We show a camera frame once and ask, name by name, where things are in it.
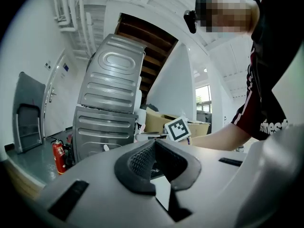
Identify window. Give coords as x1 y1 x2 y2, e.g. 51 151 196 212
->
195 84 212 114

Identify person's head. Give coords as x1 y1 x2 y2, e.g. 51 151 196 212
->
195 0 260 35

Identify person's black printed shirt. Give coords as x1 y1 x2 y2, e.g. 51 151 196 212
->
231 0 304 142

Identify grey dryer machine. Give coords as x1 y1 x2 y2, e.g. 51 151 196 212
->
77 33 147 114

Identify white door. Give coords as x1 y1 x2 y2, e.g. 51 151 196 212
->
40 48 79 139

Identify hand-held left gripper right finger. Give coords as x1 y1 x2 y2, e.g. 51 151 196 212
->
155 139 249 228

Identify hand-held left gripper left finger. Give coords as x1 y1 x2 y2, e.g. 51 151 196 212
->
33 139 181 228

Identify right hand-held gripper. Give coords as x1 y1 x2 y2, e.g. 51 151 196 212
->
163 116 192 143

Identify white ceiling pipes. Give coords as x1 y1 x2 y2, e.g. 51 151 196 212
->
52 0 95 59

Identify black head-mounted camera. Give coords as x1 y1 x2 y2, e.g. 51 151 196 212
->
183 9 198 34

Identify person's right forearm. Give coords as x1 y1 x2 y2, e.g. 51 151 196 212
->
190 122 253 152

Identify brown wooden staircase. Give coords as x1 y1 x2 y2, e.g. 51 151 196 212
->
114 12 179 104

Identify red fire extinguisher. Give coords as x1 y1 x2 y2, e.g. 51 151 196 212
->
50 137 67 175

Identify brown cardboard box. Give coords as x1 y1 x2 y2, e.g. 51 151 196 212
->
144 107 211 140

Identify grey folding step stool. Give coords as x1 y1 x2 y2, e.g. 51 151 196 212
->
12 71 46 154

